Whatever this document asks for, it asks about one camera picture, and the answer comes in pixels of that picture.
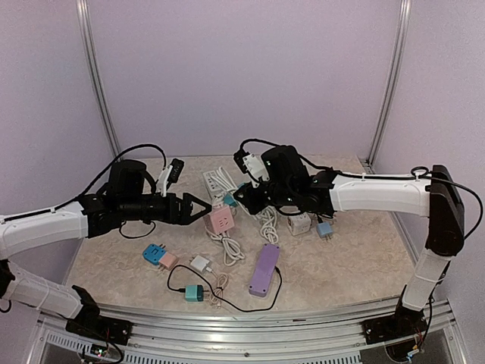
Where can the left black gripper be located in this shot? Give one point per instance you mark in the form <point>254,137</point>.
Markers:
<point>182,216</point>

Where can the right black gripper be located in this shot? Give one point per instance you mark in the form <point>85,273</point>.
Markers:
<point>251,202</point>

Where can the pink socket block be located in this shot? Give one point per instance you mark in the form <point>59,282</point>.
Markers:
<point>219,220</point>

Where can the white usb charger plug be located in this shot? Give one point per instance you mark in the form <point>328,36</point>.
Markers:
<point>200,264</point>

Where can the pink plug adapter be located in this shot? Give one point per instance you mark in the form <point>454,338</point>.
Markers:
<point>168,261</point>

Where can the white cube socket with sticker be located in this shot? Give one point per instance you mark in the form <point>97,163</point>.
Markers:
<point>299,224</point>

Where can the purple rectangular power block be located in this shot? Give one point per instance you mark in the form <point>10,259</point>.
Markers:
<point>264,269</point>

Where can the light blue plug adapter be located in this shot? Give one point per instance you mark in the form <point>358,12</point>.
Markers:
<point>324,230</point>

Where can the teal rectangular power block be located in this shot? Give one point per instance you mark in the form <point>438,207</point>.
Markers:
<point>229,200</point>

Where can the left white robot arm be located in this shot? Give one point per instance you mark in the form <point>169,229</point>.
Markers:
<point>130,194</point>

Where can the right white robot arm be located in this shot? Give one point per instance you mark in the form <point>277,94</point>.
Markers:
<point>281,177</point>

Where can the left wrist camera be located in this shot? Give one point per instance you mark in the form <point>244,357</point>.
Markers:
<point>169,175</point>

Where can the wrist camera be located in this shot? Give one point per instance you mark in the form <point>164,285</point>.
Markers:
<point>252,166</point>
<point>169,175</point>

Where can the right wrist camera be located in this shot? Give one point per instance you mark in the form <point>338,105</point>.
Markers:
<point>252,166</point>

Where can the right aluminium corner post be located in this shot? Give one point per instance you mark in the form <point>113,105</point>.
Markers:
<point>391,82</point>

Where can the aluminium corner post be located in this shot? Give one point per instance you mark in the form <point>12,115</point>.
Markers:
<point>83,15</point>
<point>391,82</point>

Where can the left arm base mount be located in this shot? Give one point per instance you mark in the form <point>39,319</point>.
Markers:
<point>90,323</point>

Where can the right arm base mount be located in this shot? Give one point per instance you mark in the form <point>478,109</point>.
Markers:
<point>402,323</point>

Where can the left aluminium corner post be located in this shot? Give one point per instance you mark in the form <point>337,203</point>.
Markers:
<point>83,15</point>

